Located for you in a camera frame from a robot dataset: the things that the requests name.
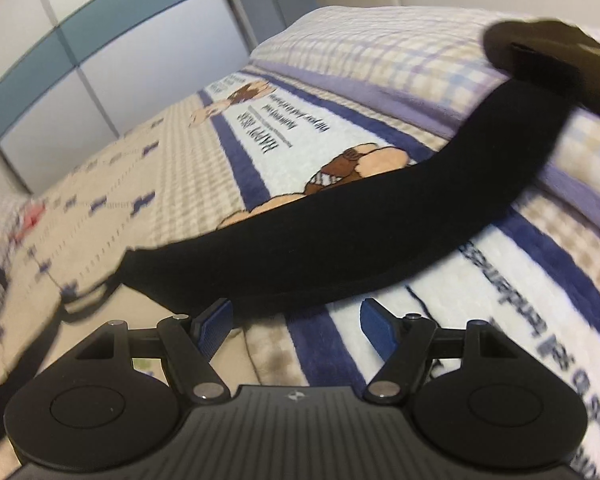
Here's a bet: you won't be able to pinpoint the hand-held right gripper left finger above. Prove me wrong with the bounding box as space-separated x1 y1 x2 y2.
75 297 233 403

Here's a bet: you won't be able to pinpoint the white and teal wardrobe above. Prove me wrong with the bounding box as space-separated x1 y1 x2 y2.
0 0 311 193

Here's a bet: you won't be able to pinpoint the dark brown plush toy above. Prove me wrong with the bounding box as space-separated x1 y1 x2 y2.
482 17 600 128

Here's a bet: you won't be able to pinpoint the checked pillow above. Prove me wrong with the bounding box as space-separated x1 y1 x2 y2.
0 192 46 261

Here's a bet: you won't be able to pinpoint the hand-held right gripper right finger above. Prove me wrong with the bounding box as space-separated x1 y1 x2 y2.
359 297 518 403

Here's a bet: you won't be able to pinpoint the pink cloth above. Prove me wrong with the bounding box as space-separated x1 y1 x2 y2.
20 200 48 231

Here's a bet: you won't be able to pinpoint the beige and black sweatshirt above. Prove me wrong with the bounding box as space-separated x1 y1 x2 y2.
0 77 576 456

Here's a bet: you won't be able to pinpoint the plaid pillow right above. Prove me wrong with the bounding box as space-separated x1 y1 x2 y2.
250 5 600 241

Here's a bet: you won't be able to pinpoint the printed bear blanket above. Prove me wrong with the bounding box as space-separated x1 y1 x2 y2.
0 72 600 480

